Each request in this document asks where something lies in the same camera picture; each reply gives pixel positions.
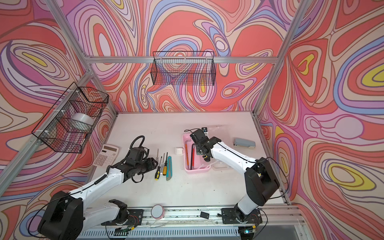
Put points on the orange hex key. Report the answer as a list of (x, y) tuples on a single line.
[(187, 155)]

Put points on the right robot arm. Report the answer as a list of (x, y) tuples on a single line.
[(260, 179)]

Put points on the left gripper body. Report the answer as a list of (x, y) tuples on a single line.
[(145, 166)]

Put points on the teal utility knife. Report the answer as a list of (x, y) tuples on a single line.
[(169, 169)]

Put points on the white calculator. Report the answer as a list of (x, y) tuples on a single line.
[(106, 156)]

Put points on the black hex key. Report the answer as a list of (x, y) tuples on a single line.
[(191, 157)]

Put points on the black wire basket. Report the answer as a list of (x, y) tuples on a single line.
[(56, 132), (183, 68)]

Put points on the small black block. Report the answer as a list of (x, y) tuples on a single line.
[(204, 215)]

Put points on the white box latch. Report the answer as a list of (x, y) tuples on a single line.
[(179, 151)]

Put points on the pink tape roll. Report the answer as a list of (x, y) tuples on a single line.
[(157, 212)]

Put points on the black wire basket back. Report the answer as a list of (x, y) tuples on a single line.
[(183, 68)]

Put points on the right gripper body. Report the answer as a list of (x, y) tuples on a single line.
[(199, 147)]

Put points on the red hex key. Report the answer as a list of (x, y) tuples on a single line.
[(193, 159)]

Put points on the yellow black screwdriver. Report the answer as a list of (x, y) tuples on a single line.
[(158, 171)]

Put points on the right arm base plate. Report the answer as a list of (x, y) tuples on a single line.
[(235, 216)]

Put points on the grey stapler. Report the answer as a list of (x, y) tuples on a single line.
[(243, 143)]

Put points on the silver duct tape roll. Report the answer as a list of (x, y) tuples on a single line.
[(81, 122)]

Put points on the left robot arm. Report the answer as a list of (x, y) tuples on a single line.
[(69, 214)]

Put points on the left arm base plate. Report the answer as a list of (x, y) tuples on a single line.
[(133, 218)]

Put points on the black wire basket left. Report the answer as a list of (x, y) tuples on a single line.
[(56, 132)]

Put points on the orange handle screwdriver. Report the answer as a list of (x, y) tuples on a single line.
[(165, 167)]

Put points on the pink plastic tool box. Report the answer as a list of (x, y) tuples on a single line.
[(197, 163)]

